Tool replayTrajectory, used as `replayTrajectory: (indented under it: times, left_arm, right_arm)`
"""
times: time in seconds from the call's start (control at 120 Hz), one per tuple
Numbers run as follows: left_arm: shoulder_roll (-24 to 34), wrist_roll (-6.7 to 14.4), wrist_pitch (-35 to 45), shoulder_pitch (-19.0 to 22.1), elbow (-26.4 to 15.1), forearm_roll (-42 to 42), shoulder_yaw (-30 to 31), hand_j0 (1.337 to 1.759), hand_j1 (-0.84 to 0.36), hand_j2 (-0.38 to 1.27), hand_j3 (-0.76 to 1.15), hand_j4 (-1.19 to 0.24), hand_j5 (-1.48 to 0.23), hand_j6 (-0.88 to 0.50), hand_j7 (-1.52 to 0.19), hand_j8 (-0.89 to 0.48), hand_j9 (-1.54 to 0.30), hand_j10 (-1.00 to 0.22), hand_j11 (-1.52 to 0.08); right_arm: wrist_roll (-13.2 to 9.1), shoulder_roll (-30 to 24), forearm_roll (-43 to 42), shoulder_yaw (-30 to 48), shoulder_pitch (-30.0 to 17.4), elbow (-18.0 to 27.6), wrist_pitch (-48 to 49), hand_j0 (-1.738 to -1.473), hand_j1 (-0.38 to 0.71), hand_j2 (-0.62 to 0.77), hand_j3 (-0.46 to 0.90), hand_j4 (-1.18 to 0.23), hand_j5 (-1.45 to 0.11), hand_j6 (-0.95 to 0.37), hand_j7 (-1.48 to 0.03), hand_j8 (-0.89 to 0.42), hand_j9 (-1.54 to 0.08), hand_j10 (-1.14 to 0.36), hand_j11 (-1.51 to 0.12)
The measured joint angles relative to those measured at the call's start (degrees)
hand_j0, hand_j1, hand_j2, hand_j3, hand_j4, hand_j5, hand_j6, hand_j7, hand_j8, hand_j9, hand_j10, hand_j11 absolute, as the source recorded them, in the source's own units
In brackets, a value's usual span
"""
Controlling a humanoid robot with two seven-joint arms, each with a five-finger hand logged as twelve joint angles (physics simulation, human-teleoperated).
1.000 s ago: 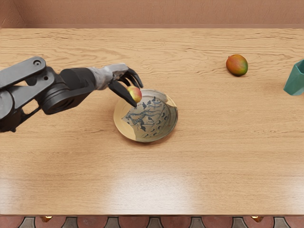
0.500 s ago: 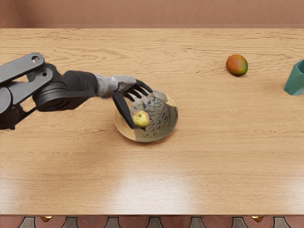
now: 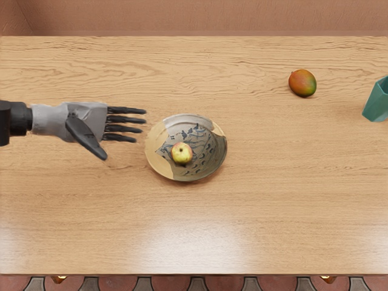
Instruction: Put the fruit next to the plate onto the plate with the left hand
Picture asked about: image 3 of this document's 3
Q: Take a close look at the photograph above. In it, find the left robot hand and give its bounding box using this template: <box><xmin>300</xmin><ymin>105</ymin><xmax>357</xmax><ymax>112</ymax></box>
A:
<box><xmin>29</xmin><ymin>101</ymin><xmax>147</xmax><ymax>161</ymax></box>

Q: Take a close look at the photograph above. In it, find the patterned ceramic plate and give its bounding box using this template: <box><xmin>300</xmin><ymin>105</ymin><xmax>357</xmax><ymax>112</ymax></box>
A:
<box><xmin>144</xmin><ymin>113</ymin><xmax>228</xmax><ymax>182</ymax></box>

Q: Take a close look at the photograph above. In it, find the yellow-red apple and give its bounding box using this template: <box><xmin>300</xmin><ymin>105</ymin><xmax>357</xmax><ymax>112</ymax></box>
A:
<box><xmin>170</xmin><ymin>141</ymin><xmax>194</xmax><ymax>166</ymax></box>

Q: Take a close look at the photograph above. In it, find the red-green mango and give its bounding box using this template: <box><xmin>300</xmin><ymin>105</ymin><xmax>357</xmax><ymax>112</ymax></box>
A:
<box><xmin>288</xmin><ymin>69</ymin><xmax>318</xmax><ymax>98</ymax></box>

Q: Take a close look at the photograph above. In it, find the teal faceted mug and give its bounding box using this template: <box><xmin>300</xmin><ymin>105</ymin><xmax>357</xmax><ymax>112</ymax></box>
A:
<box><xmin>361</xmin><ymin>75</ymin><xmax>388</xmax><ymax>123</ymax></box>

